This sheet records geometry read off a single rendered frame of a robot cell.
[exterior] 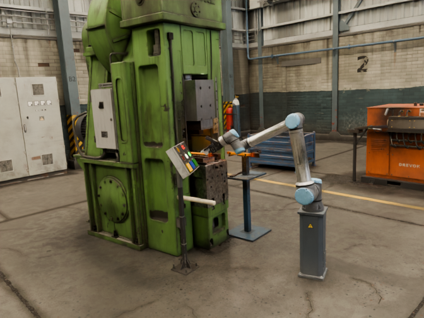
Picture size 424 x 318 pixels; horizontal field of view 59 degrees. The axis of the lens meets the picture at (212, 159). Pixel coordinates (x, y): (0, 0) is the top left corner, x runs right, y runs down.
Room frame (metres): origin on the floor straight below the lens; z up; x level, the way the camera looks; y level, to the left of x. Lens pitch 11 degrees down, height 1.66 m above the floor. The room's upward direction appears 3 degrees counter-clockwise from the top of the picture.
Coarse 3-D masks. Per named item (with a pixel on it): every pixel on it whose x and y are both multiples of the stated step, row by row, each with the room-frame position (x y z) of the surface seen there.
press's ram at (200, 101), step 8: (192, 80) 3.69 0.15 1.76; (200, 80) 3.74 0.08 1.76; (208, 80) 3.84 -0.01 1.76; (184, 88) 3.76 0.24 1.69; (192, 88) 3.70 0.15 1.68; (200, 88) 3.74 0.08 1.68; (208, 88) 3.84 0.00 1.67; (192, 96) 3.70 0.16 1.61; (200, 96) 3.73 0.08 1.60; (208, 96) 3.83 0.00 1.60; (192, 104) 3.70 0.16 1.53; (200, 104) 3.72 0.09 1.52; (208, 104) 3.83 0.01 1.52; (192, 112) 3.71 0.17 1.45; (200, 112) 3.71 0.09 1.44; (208, 112) 3.82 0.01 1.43; (192, 120) 3.71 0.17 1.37; (200, 120) 3.71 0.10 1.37
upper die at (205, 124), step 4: (204, 120) 3.77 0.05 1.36; (208, 120) 3.82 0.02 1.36; (212, 120) 3.87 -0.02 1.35; (188, 124) 3.81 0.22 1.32; (192, 124) 3.78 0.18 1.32; (196, 124) 3.75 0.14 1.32; (200, 124) 3.72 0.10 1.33; (204, 124) 3.76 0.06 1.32; (208, 124) 3.81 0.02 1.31; (212, 124) 3.86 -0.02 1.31; (188, 128) 3.82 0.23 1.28; (192, 128) 3.78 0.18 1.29; (196, 128) 3.75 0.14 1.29; (200, 128) 3.72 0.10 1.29; (204, 128) 3.76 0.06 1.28; (208, 128) 3.81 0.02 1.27
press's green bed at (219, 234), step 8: (192, 208) 3.78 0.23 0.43; (200, 208) 3.72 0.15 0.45; (208, 208) 3.66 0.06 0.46; (216, 208) 3.77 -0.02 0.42; (224, 208) 3.88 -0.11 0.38; (192, 216) 3.79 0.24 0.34; (200, 216) 3.73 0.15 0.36; (208, 216) 3.66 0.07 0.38; (216, 216) 3.85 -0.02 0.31; (224, 216) 3.91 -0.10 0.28; (192, 224) 3.79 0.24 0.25; (200, 224) 3.73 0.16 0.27; (208, 224) 3.67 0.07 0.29; (216, 224) 3.89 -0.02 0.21; (224, 224) 3.91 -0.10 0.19; (192, 232) 3.80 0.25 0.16; (200, 232) 3.73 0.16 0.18; (208, 232) 3.67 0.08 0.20; (216, 232) 3.77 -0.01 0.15; (224, 232) 3.87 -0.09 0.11; (200, 240) 3.74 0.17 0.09; (208, 240) 3.67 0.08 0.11; (216, 240) 3.76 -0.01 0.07; (224, 240) 3.87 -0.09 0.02; (208, 248) 3.67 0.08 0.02
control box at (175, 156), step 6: (180, 144) 3.33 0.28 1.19; (168, 150) 3.14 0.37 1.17; (174, 150) 3.12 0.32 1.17; (180, 150) 3.24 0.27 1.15; (186, 150) 3.37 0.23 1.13; (174, 156) 3.13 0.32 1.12; (180, 156) 3.15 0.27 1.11; (192, 156) 3.42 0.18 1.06; (174, 162) 3.13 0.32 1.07; (180, 162) 3.11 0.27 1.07; (186, 162) 3.19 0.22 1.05; (180, 168) 3.11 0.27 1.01; (186, 168) 3.11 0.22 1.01; (180, 174) 3.12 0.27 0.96; (186, 174) 3.10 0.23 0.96
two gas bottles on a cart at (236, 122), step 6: (234, 102) 11.04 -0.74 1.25; (228, 108) 11.25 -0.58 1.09; (234, 108) 11.04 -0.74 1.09; (228, 114) 11.16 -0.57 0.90; (234, 114) 10.99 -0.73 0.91; (228, 120) 11.20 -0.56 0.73; (234, 120) 11.05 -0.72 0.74; (228, 126) 11.20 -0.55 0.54; (234, 126) 11.06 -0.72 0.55; (240, 138) 10.97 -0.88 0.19
